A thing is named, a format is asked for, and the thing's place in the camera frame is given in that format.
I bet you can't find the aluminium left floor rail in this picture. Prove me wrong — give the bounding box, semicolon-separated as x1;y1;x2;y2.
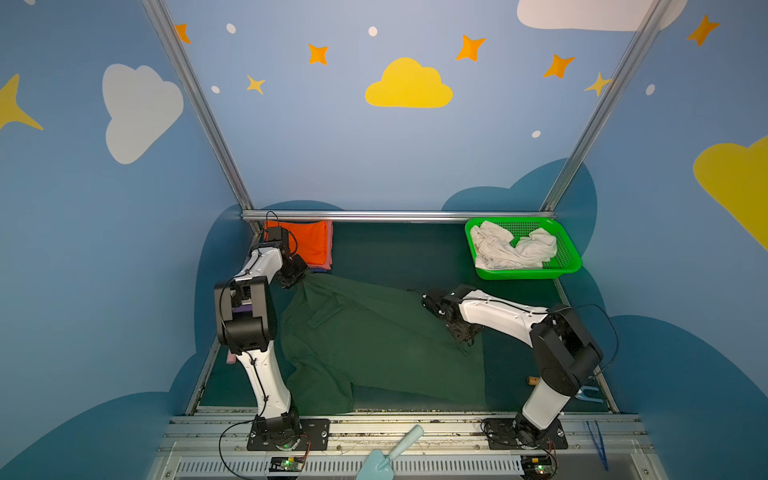
173;225;253;414

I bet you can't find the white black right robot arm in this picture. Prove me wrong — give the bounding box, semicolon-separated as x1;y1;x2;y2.
422;285;604;450

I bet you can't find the teal toy trowel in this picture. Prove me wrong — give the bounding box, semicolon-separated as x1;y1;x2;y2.
356;425;424;480

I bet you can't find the pink folded t shirt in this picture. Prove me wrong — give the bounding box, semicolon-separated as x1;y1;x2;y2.
310;220;333;271

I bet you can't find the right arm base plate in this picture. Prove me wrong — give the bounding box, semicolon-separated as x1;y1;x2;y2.
480;413;568;450

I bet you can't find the aluminium back frame rail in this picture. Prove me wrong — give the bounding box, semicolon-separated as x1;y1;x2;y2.
241;210;555;224

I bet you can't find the wooden handled blue tool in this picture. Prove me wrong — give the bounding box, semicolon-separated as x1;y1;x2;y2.
527;376;605;403

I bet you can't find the dark green t shirt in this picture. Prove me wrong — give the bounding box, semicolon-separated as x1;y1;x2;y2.
278;273;486;415

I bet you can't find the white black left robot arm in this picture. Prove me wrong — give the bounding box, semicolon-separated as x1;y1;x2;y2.
214;222;307;451

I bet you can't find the green plastic basket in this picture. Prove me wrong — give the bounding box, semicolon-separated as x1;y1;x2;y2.
465;217;582;281

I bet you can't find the purple toy shovel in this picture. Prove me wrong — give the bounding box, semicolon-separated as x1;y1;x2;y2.
222;306;253;365

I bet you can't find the right green circuit board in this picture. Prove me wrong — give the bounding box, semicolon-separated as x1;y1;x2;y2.
521;456;556;480

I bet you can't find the orange folded t shirt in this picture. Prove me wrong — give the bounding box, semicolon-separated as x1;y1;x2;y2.
265;221;326;268

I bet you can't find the aluminium right frame post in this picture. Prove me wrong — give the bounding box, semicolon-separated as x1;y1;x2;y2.
539;0;673;216

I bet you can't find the left green circuit board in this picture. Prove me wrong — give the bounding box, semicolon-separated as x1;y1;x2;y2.
269;457;305;473

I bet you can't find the aluminium frame post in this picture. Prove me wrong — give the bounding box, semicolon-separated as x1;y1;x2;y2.
539;0;673;216
142;0;253;210

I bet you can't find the green circuit board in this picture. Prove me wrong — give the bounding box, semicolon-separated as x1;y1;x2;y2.
269;457;305;473
521;456;556;480

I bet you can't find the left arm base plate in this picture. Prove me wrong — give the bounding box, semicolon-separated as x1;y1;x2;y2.
246;416;331;452

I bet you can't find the white t shirt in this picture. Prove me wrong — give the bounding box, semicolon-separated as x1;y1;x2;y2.
470;221;558;271

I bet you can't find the aluminium left frame post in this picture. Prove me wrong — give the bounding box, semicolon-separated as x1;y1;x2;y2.
142;0;253;210

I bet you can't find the aluminium right floor rail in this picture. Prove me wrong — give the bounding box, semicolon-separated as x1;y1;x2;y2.
554;279;621;414

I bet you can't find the aluminium floor rail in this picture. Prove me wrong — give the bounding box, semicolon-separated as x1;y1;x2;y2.
173;225;253;414
554;279;621;414

